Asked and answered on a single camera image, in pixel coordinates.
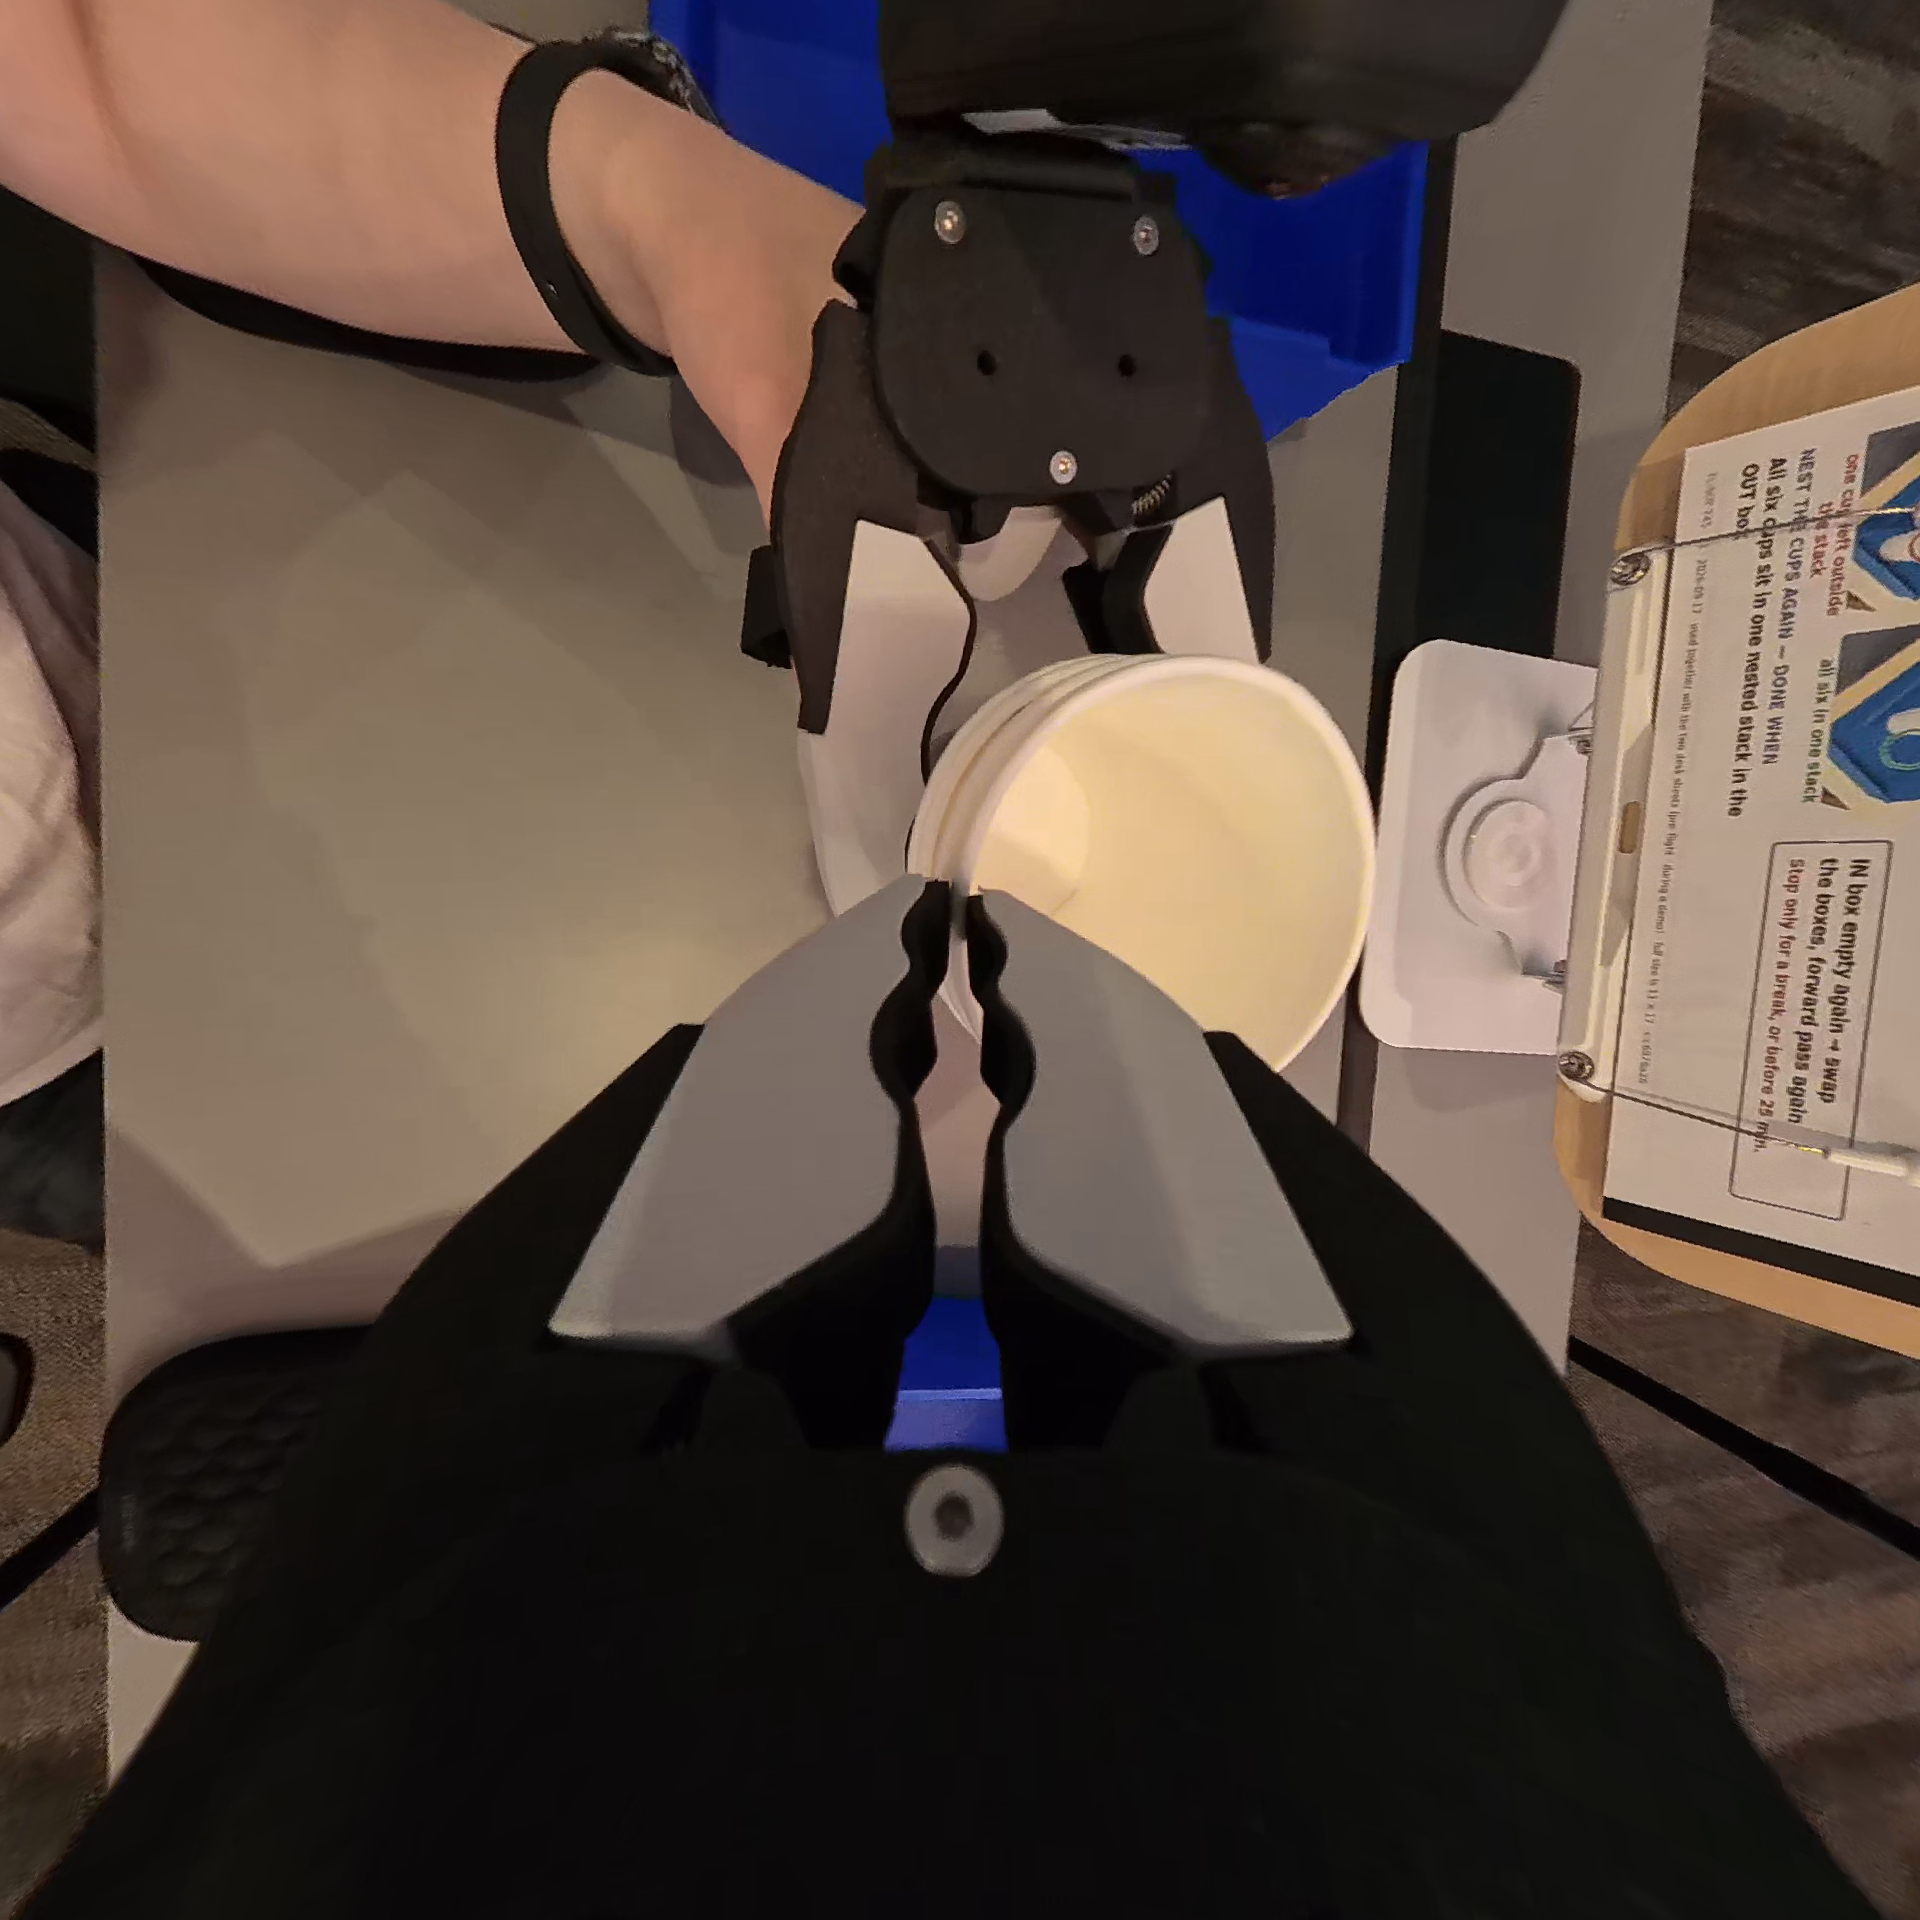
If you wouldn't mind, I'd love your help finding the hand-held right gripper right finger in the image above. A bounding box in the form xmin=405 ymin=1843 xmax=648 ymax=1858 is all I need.
xmin=977 ymin=891 xmax=1357 ymax=1417

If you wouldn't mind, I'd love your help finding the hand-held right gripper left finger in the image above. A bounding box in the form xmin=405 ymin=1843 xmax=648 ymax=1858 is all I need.
xmin=550 ymin=880 xmax=938 ymax=1411

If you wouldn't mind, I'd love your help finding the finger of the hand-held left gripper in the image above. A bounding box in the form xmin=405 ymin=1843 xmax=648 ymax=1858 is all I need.
xmin=744 ymin=421 xmax=984 ymax=903
xmin=1065 ymin=449 xmax=1281 ymax=675

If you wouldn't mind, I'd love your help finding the blue plastic bin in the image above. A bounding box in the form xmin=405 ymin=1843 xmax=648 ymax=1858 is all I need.
xmin=648 ymin=0 xmax=1434 ymax=435
xmin=890 ymin=1295 xmax=1010 ymax=1448

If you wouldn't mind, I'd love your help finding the person's left forearm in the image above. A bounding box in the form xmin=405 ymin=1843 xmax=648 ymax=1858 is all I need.
xmin=0 ymin=0 xmax=707 ymax=361

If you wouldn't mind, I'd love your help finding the black flat mat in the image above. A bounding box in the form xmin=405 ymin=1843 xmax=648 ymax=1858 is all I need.
xmin=1342 ymin=330 xmax=1585 ymax=1201

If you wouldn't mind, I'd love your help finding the black wristband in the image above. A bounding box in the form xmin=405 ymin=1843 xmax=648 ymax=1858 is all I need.
xmin=497 ymin=31 xmax=714 ymax=378

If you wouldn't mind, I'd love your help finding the instruction sheet on wooden stand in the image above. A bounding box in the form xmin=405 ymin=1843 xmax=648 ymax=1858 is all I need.
xmin=1555 ymin=361 xmax=1920 ymax=1357

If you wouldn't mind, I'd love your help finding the black wrist rest pad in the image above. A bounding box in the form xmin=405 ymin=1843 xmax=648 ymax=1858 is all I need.
xmin=101 ymin=1321 xmax=406 ymax=1635

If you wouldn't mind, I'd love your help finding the black display board stand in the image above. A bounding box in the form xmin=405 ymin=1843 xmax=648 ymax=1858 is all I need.
xmin=1576 ymin=1334 xmax=1920 ymax=1502

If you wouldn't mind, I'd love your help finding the printed instruction sign board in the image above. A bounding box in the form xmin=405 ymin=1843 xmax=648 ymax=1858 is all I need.
xmin=1600 ymin=421 xmax=1920 ymax=1298

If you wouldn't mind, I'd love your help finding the person's leg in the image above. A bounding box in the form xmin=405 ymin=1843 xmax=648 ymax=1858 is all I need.
xmin=0 ymin=421 xmax=107 ymax=1113

